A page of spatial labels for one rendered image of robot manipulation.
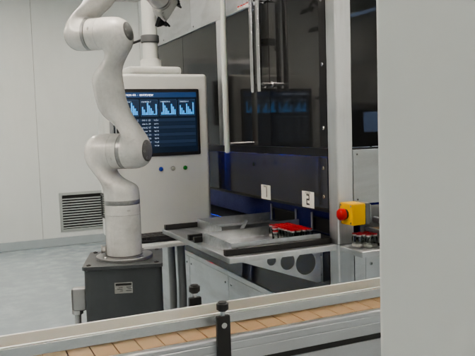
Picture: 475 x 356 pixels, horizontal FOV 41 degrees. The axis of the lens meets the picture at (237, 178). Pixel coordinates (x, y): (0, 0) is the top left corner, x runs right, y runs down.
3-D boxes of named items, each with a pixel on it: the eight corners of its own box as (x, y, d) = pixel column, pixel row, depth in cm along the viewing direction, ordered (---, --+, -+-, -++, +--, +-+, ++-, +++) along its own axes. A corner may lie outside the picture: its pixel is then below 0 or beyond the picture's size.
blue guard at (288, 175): (160, 176, 395) (159, 147, 393) (329, 209, 218) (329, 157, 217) (160, 176, 394) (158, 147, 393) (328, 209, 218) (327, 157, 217)
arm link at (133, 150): (118, 162, 221) (160, 162, 215) (100, 173, 210) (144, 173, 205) (92, 17, 206) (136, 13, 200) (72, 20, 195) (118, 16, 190)
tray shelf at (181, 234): (264, 222, 282) (264, 218, 282) (355, 247, 218) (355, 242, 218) (162, 233, 262) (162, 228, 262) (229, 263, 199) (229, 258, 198)
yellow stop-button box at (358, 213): (358, 221, 214) (357, 200, 213) (370, 224, 207) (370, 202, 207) (338, 223, 211) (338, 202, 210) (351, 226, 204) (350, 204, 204)
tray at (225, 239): (285, 232, 242) (284, 224, 241) (321, 243, 218) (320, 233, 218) (202, 241, 228) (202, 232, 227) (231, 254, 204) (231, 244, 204)
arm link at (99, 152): (128, 205, 206) (125, 133, 204) (80, 205, 212) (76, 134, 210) (145, 201, 217) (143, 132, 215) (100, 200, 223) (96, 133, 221)
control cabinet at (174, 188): (198, 224, 321) (193, 70, 315) (213, 229, 303) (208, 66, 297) (100, 234, 300) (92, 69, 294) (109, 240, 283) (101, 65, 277)
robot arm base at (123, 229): (93, 264, 204) (90, 208, 203) (99, 253, 223) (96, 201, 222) (152, 261, 207) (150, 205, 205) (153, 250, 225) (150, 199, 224)
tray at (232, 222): (269, 220, 277) (269, 212, 277) (299, 227, 253) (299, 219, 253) (197, 227, 263) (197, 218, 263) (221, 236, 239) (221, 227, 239)
